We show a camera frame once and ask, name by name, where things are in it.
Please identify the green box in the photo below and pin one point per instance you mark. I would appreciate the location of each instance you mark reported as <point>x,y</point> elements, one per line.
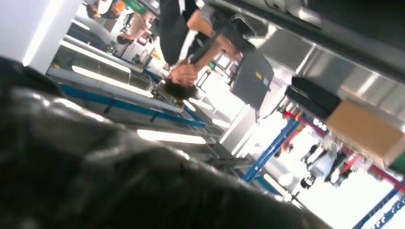
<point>398,166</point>

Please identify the blue ceiling beam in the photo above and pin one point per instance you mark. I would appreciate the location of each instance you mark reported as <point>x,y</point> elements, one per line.
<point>126,106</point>

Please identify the brown cardboard box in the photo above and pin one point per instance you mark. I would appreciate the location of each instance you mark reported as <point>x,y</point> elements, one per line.
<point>364,132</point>

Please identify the blue perforated metal post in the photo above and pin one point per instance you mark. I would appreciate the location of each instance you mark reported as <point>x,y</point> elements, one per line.
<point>272,148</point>
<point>376,208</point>

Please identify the red metal beam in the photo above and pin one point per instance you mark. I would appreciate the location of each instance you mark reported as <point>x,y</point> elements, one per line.
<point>383,175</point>

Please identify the long ceiling light strip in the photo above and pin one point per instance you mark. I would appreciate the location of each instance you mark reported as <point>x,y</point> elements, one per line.
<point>110,80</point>
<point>171,136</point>

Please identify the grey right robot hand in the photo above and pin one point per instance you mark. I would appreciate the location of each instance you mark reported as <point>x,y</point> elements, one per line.
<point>126,189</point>

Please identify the silver metal workbench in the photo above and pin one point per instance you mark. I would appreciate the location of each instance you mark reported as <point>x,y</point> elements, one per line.
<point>332,69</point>

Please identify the black flat box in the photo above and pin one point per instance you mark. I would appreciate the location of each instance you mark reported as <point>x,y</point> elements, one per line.
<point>305,102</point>
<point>316,93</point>

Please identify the dark grey monitor with sticker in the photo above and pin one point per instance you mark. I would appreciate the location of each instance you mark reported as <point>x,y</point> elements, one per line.
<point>253,80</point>

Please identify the green sign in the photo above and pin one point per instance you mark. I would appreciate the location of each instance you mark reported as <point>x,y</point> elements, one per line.
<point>134,5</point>

